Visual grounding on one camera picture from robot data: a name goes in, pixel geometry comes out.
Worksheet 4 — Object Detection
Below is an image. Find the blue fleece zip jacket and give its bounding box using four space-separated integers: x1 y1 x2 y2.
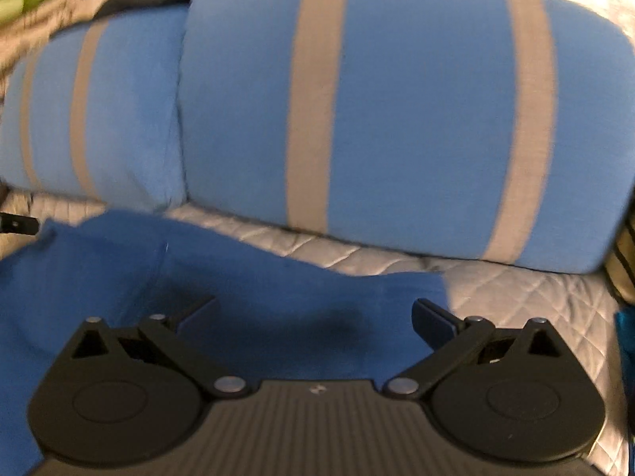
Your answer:
1 211 448 475

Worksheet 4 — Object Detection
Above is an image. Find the grey quilted bedspread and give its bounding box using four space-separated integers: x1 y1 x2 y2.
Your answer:
0 190 632 476

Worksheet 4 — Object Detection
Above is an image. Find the blue pillow near green sheet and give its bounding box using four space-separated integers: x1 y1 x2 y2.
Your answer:
1 6 187 211

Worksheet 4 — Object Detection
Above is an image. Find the cream fringed throw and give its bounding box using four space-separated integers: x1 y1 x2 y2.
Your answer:
1 0 87 99

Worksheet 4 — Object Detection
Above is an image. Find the blue pillow near teddy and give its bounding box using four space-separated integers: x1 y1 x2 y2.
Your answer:
179 0 634 273

